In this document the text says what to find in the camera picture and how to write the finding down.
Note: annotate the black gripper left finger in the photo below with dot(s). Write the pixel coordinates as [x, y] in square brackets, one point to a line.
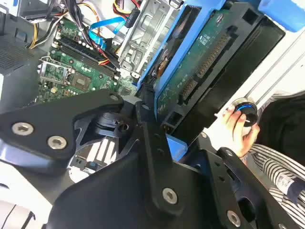
[38, 119]

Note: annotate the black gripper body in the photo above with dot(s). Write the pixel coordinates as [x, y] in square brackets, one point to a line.
[107, 202]

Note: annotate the person's hand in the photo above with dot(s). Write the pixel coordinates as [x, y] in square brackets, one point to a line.
[238, 138]

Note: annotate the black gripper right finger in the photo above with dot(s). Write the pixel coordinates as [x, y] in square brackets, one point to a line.
[238, 181]

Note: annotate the hard disk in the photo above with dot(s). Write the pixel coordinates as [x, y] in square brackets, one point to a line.
[202, 64]

